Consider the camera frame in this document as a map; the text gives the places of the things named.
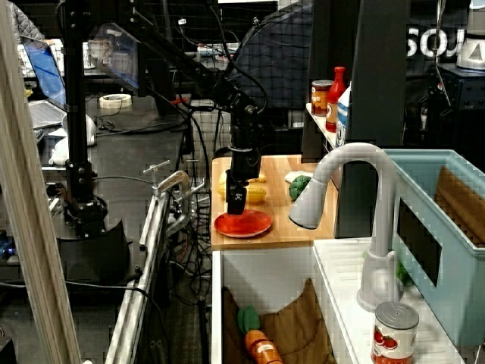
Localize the orange toy carrot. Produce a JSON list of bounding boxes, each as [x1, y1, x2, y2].
[[237, 305, 285, 364]]

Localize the clear acrylic panel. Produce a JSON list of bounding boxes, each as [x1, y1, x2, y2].
[[89, 23, 140, 90]]

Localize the yellow toy banana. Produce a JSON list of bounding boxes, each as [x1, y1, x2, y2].
[[217, 171, 268, 199]]

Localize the white toy sink unit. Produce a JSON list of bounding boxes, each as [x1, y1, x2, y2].
[[211, 238, 455, 364]]

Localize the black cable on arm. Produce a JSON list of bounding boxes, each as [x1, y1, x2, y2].
[[206, 0, 269, 115]]

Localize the light wooden post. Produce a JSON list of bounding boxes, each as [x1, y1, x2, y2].
[[0, 0, 83, 364]]

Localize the red plate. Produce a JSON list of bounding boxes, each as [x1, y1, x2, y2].
[[214, 209, 274, 239]]

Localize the green toy broccoli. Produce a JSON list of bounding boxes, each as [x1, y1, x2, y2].
[[288, 174, 314, 202]]

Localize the white rounded object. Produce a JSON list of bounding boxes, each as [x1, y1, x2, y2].
[[48, 113, 98, 166]]

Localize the white blender base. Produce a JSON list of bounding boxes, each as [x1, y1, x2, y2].
[[456, 0, 485, 71]]

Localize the laptop with blue screen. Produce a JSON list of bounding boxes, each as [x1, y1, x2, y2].
[[22, 39, 69, 130]]

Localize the tomato soup can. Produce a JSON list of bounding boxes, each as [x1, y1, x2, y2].
[[371, 301, 421, 364]]

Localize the black cable bundle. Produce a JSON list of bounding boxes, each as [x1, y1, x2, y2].
[[162, 109, 213, 308]]

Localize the black shelf unit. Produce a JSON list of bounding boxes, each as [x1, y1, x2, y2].
[[302, 0, 408, 240]]

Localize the white toy fried egg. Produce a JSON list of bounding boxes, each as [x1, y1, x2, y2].
[[284, 171, 314, 184]]

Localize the blue white milk carton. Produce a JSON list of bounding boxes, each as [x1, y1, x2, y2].
[[336, 83, 352, 147]]

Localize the brown beans can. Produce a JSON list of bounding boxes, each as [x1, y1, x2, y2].
[[311, 79, 335, 118]]

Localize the brown cloth in bin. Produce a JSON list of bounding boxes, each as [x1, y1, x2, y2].
[[433, 165, 485, 248]]

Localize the light blue dish rack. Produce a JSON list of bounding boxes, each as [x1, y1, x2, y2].
[[382, 149, 485, 349]]

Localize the red ketchup bottle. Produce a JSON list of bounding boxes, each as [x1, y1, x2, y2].
[[325, 66, 348, 133]]

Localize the aluminium frame rail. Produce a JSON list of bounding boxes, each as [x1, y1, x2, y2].
[[104, 191, 171, 364]]

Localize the grey toy faucet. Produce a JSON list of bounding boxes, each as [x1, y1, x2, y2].
[[288, 142, 404, 312]]

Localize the dark quilted fabric cover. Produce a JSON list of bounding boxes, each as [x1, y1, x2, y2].
[[230, 3, 315, 109]]

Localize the metal c-clamp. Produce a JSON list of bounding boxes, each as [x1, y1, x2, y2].
[[142, 159, 208, 238]]

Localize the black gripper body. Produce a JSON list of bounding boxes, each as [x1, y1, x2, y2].
[[228, 146, 263, 187]]

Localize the white tape roll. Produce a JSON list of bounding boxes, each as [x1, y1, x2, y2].
[[99, 93, 133, 110]]

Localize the light green toy vegetable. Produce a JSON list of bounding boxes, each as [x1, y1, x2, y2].
[[396, 260, 412, 286]]

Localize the yellow toy corn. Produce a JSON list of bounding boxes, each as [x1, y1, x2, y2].
[[244, 183, 268, 203]]

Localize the black robot base pedestal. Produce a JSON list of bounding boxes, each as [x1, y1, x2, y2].
[[56, 219, 132, 284]]

